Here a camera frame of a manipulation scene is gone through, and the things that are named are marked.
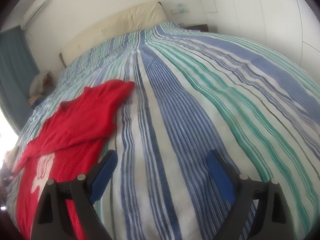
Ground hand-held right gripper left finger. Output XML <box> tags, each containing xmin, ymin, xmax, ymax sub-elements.
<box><xmin>31</xmin><ymin>150</ymin><xmax>118</xmax><ymax>240</ymax></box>

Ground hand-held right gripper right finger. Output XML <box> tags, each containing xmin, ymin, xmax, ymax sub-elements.
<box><xmin>206</xmin><ymin>150</ymin><xmax>297</xmax><ymax>240</ymax></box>

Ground red sweater with white animal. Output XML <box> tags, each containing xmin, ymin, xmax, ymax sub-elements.
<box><xmin>14</xmin><ymin>79</ymin><xmax>135</xmax><ymax>240</ymax></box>

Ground pile of assorted clothes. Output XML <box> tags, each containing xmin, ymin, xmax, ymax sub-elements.
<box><xmin>28</xmin><ymin>71</ymin><xmax>54</xmax><ymax>107</ymax></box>

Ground striped bed cover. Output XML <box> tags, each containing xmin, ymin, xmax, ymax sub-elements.
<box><xmin>5</xmin><ymin>22</ymin><xmax>320</xmax><ymax>240</ymax></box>

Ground blue curtain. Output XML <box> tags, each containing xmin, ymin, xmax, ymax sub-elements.
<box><xmin>0</xmin><ymin>25</ymin><xmax>40</xmax><ymax>133</ymax></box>

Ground dark wooden nightstand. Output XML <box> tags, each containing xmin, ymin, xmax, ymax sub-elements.
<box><xmin>181</xmin><ymin>24</ymin><xmax>208</xmax><ymax>32</ymax></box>

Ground cream padded headboard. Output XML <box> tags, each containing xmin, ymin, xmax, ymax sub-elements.
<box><xmin>59</xmin><ymin>1</ymin><xmax>167</xmax><ymax>68</ymax></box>

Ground white wardrobe doors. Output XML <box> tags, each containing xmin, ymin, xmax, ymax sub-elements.
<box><xmin>206</xmin><ymin>0</ymin><xmax>320</xmax><ymax>80</ymax></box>

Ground white air conditioner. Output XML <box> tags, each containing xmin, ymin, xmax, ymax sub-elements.
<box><xmin>21</xmin><ymin>0</ymin><xmax>52</xmax><ymax>29</ymax></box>

